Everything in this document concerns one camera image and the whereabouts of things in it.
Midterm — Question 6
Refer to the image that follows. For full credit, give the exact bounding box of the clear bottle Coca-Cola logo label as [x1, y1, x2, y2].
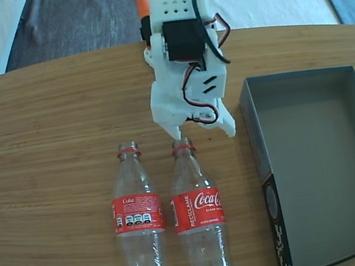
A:
[159, 133, 236, 266]

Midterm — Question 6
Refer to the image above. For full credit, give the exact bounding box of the clear bottle Coke nutrition label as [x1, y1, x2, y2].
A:
[101, 138, 172, 266]

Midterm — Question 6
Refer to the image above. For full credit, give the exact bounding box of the grey cardboard box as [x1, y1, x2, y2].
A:
[235, 60, 355, 266]

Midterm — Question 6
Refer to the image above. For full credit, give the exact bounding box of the orange black clamp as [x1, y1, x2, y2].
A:
[135, 0, 157, 50]

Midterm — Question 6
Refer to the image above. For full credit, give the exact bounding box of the grey rug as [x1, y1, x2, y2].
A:
[0, 0, 316, 74]

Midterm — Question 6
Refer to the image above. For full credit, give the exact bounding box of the white cloth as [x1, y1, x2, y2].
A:
[206, 0, 340, 45]

